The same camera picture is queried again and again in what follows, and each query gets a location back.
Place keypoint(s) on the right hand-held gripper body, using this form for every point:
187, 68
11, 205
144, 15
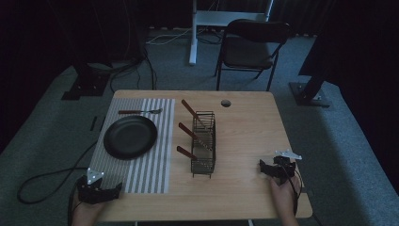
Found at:
284, 166

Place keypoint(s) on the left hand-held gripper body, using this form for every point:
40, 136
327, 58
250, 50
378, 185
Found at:
91, 191

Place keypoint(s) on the person's left hand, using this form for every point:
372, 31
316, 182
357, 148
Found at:
86, 213

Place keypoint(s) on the person's right hand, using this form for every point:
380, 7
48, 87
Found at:
284, 197

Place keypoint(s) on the grey striped placemat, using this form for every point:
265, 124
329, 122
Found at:
141, 175

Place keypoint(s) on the black round plate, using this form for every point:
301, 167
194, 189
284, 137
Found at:
130, 137

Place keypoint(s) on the black tape strips on floor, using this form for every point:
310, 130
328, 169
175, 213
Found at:
97, 123

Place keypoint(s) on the black folding chair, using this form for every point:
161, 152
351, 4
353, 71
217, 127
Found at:
247, 51

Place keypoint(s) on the black stand with base plate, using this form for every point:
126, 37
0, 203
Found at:
309, 94
86, 84

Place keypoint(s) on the white metal desk frame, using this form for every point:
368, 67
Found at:
216, 18

